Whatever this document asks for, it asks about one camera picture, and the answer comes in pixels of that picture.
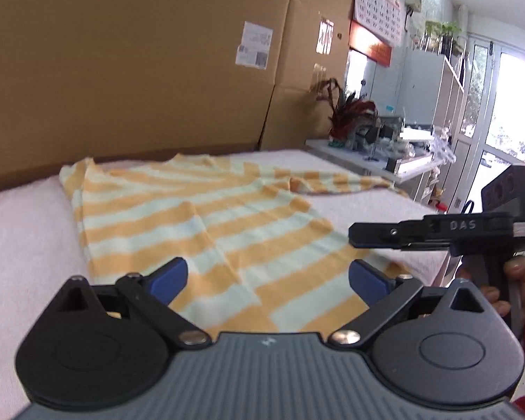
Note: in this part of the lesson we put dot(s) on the orange striped shirt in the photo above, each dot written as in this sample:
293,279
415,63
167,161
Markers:
179,210

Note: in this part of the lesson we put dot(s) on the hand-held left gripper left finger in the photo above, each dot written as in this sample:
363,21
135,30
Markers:
168,278

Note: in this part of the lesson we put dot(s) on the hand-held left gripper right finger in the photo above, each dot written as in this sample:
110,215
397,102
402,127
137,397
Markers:
367,282

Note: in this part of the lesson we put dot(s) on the clear plastic hangers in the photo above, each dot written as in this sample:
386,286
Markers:
442,148

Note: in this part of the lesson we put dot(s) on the green potted plant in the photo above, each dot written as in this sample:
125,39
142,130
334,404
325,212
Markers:
446,35

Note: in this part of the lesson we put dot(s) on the white side table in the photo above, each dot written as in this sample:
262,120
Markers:
345,155

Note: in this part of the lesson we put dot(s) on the white cabinet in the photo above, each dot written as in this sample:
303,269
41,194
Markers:
424,87

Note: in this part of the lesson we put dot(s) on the white flat box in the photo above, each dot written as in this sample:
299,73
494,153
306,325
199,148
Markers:
411,164

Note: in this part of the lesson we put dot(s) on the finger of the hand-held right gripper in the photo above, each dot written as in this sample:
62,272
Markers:
385,234

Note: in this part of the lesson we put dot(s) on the glass door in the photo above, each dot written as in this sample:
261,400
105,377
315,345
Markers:
507,118

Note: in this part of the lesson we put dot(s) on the large cardboard box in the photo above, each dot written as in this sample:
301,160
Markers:
113,74

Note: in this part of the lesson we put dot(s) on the wall calendar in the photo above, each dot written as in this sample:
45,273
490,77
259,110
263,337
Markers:
378,8

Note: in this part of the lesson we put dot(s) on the red plaque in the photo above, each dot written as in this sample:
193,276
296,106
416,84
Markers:
369,46

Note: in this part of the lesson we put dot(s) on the clear plastic sticker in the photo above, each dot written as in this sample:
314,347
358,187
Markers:
325,36

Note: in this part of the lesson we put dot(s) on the white shipping label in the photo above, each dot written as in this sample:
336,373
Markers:
253,46

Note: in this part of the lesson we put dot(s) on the red feather plant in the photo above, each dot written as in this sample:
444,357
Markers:
350,113

